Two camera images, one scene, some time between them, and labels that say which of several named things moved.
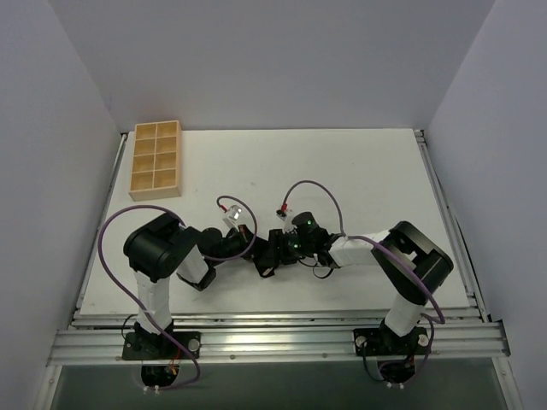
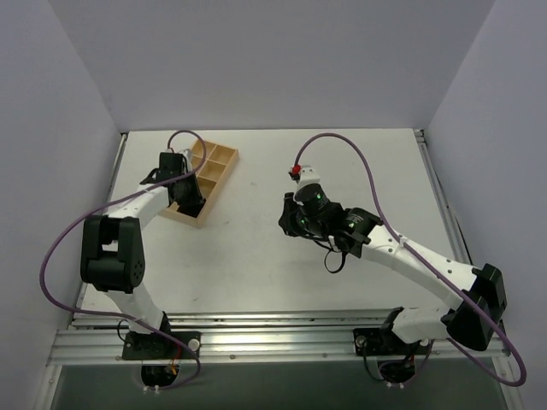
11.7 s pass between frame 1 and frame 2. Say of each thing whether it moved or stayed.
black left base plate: stayed
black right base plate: stayed
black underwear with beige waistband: moved
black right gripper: moved
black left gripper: moved
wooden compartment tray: moved
